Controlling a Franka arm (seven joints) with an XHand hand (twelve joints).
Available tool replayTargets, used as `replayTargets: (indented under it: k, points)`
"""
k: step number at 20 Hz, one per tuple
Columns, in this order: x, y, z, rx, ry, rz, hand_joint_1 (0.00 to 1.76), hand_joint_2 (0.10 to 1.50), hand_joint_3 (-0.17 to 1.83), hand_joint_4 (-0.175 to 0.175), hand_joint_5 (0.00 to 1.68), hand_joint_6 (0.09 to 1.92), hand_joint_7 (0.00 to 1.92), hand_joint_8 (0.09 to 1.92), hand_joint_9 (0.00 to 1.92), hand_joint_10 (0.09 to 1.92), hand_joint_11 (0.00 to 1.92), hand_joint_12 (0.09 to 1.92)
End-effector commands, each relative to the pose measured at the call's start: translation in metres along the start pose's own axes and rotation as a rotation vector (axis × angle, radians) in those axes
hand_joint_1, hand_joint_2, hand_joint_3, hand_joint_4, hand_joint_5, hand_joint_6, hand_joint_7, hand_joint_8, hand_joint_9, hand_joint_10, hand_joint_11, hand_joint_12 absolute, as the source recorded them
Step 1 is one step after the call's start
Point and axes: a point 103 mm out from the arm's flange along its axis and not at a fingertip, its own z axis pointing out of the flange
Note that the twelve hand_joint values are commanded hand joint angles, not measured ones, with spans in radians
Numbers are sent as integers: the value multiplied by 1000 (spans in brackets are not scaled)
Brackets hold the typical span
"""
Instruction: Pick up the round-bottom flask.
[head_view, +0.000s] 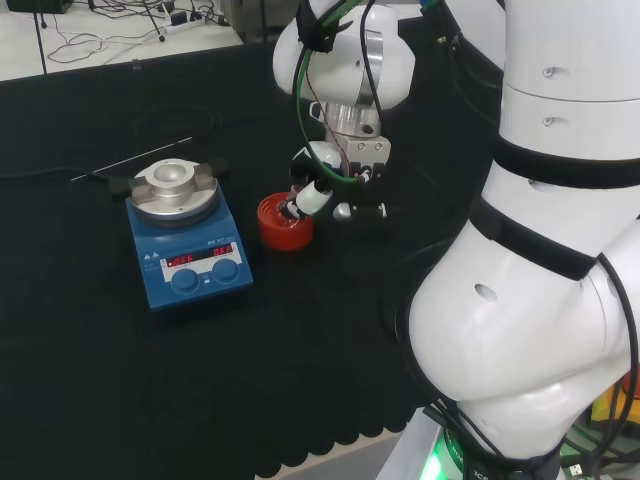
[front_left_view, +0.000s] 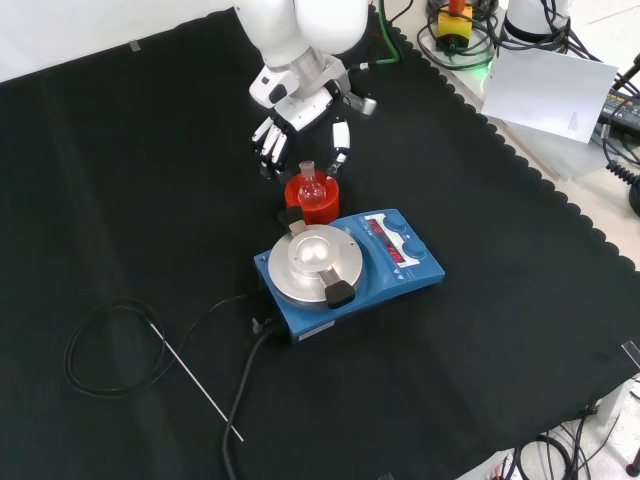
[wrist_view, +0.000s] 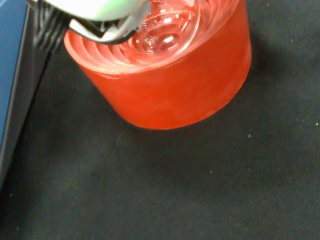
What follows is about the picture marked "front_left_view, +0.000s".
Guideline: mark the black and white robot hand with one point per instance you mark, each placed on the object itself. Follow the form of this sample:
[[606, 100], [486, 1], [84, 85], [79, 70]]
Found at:
[[305, 107]]

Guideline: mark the clear round-bottom glass flask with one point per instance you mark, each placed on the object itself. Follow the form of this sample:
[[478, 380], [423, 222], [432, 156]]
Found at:
[[311, 194]]

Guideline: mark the orange ribbed flask stand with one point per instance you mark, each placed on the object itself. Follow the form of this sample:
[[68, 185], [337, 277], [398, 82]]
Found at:
[[320, 212]]

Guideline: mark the yellow stop button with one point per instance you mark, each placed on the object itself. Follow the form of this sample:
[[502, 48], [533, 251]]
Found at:
[[454, 27]]

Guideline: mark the grey tape strip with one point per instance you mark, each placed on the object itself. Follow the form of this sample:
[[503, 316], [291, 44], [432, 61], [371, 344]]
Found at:
[[134, 46]]

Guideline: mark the blue heater with steel plate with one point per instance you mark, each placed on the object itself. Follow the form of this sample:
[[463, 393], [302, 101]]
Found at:
[[380, 290]]

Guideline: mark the pale board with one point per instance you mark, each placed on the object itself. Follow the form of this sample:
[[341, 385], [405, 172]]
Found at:
[[545, 92]]

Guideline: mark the thin steel probe rod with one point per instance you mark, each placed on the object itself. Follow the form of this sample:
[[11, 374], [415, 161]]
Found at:
[[200, 387]]

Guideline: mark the black bench cloth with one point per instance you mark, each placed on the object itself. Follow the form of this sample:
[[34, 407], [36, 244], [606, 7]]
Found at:
[[450, 375]]

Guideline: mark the black power supply box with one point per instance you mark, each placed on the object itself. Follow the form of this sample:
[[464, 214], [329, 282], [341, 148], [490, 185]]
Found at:
[[620, 107]]

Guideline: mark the clear cloth clip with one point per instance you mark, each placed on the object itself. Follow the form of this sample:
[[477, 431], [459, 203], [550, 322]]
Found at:
[[631, 350]]

